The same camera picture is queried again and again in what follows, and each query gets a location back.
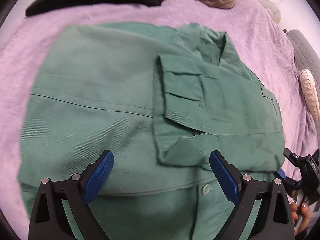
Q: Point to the green button shirt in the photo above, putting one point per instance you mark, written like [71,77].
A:
[105,87]

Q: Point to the person's right hand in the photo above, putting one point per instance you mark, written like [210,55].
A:
[303,215]

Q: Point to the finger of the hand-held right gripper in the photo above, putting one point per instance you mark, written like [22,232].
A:
[291,183]
[291,156]

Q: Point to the white round plush cushion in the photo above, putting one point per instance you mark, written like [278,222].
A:
[271,8]

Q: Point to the purple fleece blanket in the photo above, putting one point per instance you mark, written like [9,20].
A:
[262,37]

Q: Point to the cream knitted pillow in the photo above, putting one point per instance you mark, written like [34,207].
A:
[310,90]

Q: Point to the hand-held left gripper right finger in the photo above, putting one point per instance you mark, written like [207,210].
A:
[223,177]

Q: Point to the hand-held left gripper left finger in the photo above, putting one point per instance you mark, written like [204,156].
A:
[98,177]

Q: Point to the grey quilted cushion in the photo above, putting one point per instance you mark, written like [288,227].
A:
[306,50]

